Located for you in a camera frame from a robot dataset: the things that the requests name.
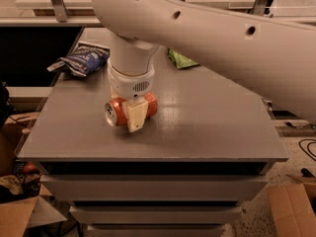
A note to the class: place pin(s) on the cardboard box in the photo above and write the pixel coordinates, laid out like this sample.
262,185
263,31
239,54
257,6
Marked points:
22,213
294,208

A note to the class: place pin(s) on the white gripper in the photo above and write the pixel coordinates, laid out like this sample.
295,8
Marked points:
128,85

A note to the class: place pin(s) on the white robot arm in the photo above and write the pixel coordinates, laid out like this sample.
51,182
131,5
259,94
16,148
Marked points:
274,59

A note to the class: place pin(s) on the metal railing frame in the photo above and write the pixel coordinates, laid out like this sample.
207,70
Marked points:
49,7

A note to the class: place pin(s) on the cardboard box right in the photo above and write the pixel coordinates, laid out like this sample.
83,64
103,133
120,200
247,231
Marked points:
294,208

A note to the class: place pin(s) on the grey drawer cabinet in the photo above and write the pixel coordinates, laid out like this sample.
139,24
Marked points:
188,172

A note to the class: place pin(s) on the green snack bag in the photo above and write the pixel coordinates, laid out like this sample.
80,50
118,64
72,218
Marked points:
180,61

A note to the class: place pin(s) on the red coke can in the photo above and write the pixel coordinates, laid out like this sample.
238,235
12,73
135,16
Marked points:
114,110

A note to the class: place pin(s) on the blue chip bag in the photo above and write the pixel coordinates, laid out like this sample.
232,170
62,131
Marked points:
86,59

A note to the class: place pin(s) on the cardboard box left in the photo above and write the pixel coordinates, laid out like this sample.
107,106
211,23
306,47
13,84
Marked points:
22,213

